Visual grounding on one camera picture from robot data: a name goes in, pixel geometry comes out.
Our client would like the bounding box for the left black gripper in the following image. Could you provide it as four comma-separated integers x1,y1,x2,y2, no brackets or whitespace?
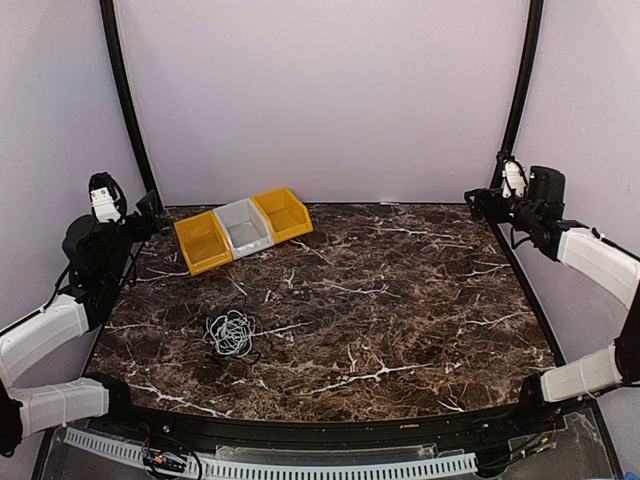
100,191,162,287

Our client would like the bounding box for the white cable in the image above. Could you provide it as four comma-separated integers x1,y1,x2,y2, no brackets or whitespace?
203,309,264,359

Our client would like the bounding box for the black front rail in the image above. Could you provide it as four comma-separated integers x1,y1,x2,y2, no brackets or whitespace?
88,400,596,452

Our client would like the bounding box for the left yellow plastic bin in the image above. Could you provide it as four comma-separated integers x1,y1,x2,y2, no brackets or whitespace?
174,210,233,276

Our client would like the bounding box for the left black frame post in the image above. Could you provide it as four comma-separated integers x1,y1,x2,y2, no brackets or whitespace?
99,0,164,213

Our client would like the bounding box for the white slotted cable duct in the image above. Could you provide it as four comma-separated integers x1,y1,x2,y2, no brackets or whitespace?
64,428,478,479

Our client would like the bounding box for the black frame post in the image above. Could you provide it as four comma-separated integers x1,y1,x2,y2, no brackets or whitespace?
99,0,164,213
491,0,544,193

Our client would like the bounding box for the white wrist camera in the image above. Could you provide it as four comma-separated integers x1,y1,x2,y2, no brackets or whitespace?
502,157,528,198
89,172,127,224

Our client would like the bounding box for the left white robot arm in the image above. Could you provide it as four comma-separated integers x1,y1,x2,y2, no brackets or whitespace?
1,194,159,457

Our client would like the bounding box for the yellow plastic bin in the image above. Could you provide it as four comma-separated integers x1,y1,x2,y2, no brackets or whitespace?
174,210,233,276
251,187,314,243

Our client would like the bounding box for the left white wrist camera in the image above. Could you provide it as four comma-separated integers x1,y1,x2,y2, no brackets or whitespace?
89,172,127,224

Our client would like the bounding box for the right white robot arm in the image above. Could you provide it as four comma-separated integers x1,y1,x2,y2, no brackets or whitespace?
464,160,639,434

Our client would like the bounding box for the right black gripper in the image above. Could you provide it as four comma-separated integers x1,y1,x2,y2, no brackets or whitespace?
465,188,541,233

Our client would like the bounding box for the grey plastic bin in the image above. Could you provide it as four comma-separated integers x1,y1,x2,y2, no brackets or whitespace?
213,198,275,260

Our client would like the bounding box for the right black frame post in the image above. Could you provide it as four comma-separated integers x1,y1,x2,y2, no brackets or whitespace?
491,0,544,193

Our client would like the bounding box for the right yellow plastic bin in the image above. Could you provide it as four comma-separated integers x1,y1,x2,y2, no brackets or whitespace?
251,187,314,243

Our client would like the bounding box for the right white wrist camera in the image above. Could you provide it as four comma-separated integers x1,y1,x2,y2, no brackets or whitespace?
502,157,528,198

